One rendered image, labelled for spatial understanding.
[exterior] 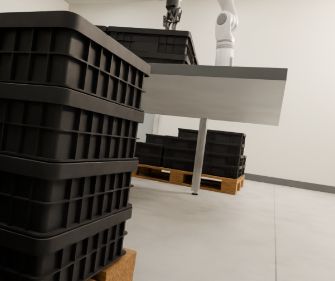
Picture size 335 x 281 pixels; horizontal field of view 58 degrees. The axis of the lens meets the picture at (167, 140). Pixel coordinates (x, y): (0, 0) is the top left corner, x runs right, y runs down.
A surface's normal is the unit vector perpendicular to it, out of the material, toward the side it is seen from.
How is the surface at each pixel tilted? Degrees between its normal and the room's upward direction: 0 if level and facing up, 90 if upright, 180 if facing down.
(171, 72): 90
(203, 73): 90
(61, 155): 90
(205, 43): 90
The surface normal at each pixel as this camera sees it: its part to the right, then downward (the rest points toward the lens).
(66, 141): 0.93, 0.12
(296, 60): -0.33, -0.04
